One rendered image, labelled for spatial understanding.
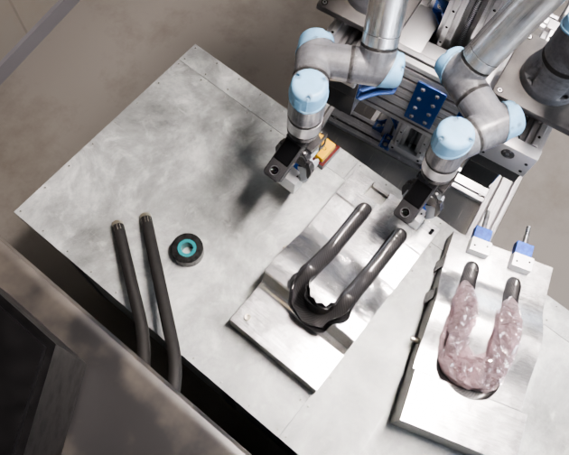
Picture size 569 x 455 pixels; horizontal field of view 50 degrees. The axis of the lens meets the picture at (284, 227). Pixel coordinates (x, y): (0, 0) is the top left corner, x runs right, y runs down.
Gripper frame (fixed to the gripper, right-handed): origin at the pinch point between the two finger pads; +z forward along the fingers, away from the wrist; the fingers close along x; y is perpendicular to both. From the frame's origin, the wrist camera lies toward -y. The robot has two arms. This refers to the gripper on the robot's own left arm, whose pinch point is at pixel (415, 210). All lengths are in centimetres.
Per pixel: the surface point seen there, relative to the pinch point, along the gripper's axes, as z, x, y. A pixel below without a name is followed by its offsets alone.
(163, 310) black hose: 0, 32, -56
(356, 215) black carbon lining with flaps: 4.5, 11.5, -8.1
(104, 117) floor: 87, 136, -6
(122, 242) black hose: 5, 53, -50
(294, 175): -4.1, 27.8, -12.2
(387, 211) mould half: 4.2, 5.8, -2.6
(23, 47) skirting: 79, 184, -5
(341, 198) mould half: 3.7, 16.9, -6.9
